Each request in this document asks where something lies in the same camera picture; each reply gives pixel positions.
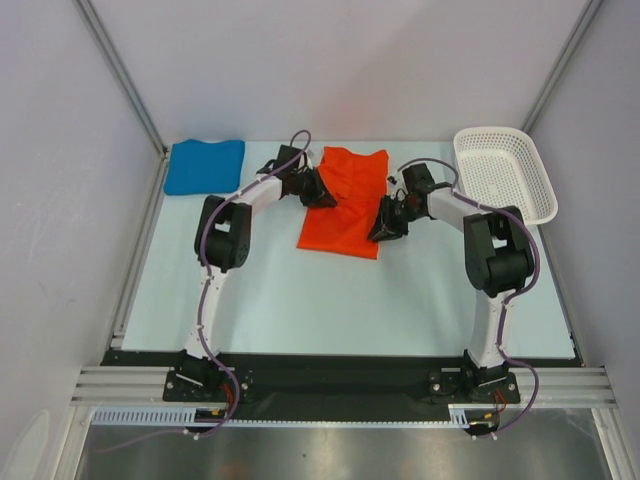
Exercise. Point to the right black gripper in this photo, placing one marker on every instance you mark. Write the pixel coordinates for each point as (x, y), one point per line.
(394, 214)

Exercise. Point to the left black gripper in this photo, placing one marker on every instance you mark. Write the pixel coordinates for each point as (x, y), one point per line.
(319, 197)

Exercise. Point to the orange t shirt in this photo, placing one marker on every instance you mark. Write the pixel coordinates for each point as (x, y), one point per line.
(357, 182)

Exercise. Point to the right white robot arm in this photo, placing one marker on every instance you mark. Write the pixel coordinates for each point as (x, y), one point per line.
(502, 262)

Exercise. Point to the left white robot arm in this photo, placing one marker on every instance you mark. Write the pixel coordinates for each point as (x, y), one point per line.
(223, 240)

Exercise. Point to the folded blue t shirt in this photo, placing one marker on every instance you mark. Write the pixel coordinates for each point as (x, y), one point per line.
(197, 167)

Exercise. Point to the white plastic basket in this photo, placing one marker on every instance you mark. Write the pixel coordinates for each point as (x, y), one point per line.
(501, 166)

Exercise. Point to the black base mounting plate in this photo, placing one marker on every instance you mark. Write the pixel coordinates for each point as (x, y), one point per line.
(229, 364)

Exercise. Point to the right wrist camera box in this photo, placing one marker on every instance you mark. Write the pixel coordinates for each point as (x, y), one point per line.
(418, 178)

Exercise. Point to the white slotted cable duct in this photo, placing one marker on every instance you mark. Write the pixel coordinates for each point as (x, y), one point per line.
(442, 417)

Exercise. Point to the left aluminium corner post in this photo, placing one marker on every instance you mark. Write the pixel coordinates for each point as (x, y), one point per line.
(116, 65)

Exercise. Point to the aluminium corner post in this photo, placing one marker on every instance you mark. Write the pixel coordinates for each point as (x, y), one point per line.
(116, 65)
(560, 66)

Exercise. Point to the right aluminium corner post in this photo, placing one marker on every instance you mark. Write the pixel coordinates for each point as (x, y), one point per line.
(560, 66)

